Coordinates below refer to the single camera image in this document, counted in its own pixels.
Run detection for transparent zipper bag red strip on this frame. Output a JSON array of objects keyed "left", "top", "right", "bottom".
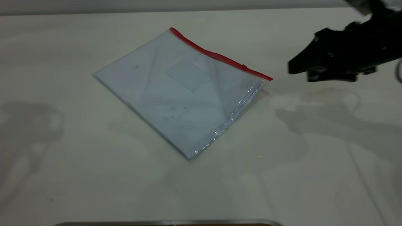
[{"left": 93, "top": 27, "right": 274, "bottom": 160}]

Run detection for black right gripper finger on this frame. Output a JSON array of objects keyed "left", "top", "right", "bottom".
[
  {"left": 288, "top": 28, "right": 330, "bottom": 75},
  {"left": 308, "top": 71, "right": 357, "bottom": 82}
]

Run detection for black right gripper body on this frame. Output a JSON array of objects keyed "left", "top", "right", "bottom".
[{"left": 327, "top": 9, "right": 402, "bottom": 75}]

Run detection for white paper sheets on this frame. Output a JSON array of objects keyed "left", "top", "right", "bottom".
[{"left": 94, "top": 31, "right": 261, "bottom": 159}]

